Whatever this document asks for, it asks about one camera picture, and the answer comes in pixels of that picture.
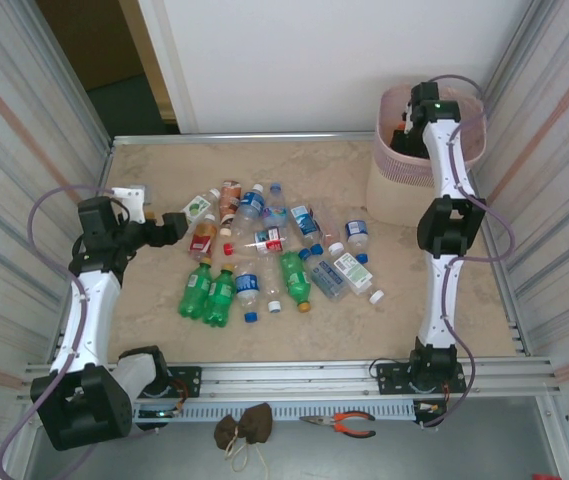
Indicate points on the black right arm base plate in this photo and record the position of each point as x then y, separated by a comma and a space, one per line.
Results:
389, 377

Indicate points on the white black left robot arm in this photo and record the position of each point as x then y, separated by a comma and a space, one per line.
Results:
89, 320

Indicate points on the small bottle blue label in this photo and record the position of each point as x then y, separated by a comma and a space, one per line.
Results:
356, 230

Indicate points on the pink plastic waste bin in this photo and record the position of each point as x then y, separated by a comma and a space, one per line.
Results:
399, 200

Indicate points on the clear bottle blue white label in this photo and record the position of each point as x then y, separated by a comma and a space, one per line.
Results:
304, 220

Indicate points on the amber tea bottle red label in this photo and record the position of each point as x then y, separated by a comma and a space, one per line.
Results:
201, 242

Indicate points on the clear unlabelled bottle white cap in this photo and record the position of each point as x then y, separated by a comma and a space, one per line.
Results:
270, 282

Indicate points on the grey metal shelf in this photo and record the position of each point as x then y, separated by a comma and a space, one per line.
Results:
464, 450

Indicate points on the clear bottle purple label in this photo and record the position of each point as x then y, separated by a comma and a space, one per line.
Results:
275, 212

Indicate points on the red white label bottle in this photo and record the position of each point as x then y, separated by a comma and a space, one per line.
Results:
270, 240

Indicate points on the clear bottle pale blue label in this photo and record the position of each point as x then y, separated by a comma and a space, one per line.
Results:
326, 280

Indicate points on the tan door edge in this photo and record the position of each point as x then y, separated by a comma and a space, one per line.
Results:
154, 75

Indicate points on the white door frame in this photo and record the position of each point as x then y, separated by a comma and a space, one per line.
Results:
174, 75

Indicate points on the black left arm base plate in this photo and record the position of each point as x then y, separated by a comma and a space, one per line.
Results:
189, 380

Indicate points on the small brown cloth pouch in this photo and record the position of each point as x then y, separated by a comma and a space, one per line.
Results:
225, 432

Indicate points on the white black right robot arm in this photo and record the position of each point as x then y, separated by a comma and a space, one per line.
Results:
439, 300

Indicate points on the large brown cloth pouch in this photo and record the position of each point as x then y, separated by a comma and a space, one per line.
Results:
256, 422

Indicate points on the pinkish clear bottle white cap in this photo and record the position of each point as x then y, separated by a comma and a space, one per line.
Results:
331, 230

